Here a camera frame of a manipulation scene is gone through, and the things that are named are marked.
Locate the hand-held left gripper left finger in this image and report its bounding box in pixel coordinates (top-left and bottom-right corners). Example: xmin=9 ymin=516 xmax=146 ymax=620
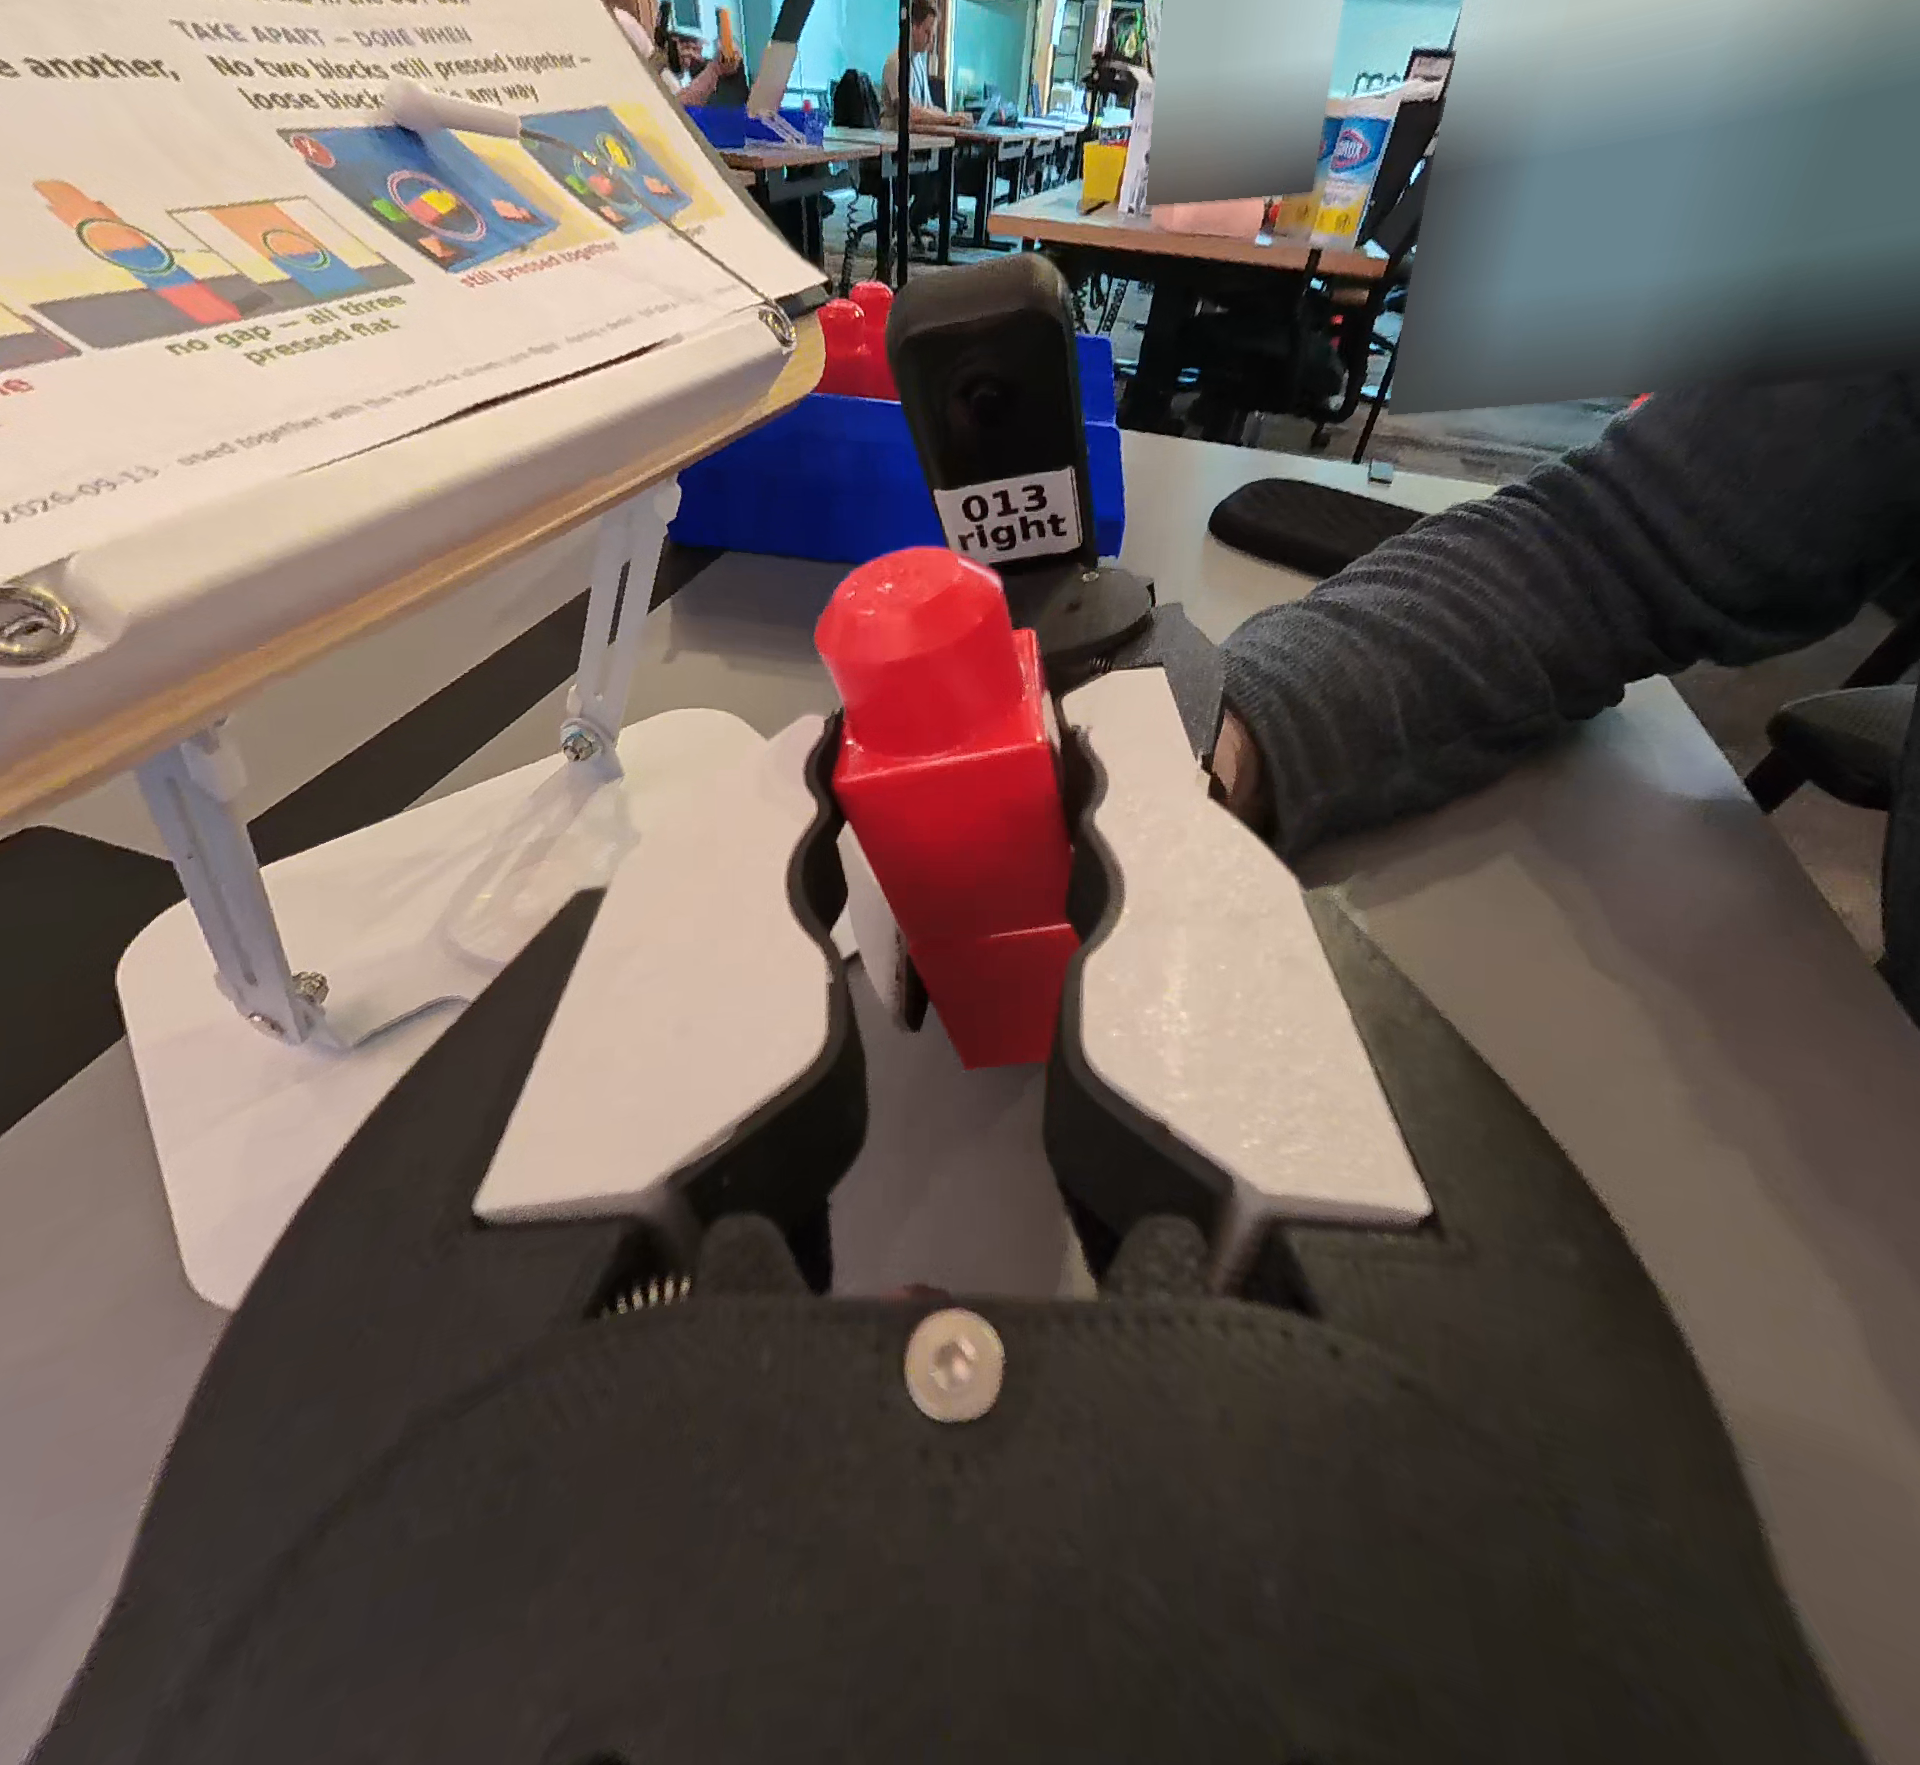
xmin=473 ymin=720 xmax=869 ymax=1300

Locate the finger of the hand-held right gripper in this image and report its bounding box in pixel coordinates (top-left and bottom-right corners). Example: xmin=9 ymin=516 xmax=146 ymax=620
xmin=838 ymin=828 xmax=920 ymax=1035
xmin=1062 ymin=664 xmax=1208 ymax=769

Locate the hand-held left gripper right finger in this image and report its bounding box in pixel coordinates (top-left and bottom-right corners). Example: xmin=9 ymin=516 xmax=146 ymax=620
xmin=1045 ymin=729 xmax=1435 ymax=1300

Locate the blue plastic bin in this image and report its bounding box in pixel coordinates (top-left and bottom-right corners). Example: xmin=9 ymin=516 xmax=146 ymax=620
xmin=681 ymin=103 xmax=825 ymax=154
xmin=668 ymin=331 xmax=1128 ymax=562

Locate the person's right forearm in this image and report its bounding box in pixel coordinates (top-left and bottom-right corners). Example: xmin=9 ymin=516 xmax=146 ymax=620
xmin=1219 ymin=375 xmax=1920 ymax=857

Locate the grey desk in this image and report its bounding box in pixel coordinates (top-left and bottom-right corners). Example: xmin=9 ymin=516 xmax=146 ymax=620
xmin=0 ymin=429 xmax=1920 ymax=1765

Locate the person's right hand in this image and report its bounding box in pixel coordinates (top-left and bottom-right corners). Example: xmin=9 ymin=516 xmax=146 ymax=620
xmin=1204 ymin=708 xmax=1270 ymax=813

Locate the wooden work table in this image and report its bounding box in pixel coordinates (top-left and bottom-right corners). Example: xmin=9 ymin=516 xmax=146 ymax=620
xmin=991 ymin=182 xmax=1398 ymax=431

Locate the black mesh wrist rest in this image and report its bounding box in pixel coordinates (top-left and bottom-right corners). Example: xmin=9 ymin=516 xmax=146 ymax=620
xmin=1207 ymin=476 xmax=1429 ymax=581

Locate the white wipes canister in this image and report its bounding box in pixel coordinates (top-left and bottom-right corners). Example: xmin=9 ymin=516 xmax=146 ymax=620
xmin=1312 ymin=98 xmax=1399 ymax=244

